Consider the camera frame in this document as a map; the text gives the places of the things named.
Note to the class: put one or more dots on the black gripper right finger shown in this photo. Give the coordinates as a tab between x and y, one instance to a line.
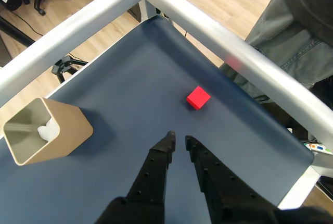
223	192

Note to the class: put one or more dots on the white crumpled tissue paper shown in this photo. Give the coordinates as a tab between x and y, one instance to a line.
46	130

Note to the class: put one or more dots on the silver metal cart frame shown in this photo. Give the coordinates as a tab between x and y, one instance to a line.
78	26

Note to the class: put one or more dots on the black tripod stand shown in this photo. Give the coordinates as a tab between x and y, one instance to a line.
65	65

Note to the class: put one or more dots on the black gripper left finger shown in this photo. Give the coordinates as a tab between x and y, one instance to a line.
151	177

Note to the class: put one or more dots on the red cube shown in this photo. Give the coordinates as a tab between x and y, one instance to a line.
198	97

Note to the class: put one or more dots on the person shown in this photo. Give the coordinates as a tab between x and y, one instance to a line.
294	39

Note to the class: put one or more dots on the beige square box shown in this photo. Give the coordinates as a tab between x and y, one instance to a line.
70	132

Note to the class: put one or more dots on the white device with coloured buttons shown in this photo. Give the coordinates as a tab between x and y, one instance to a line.
318	148

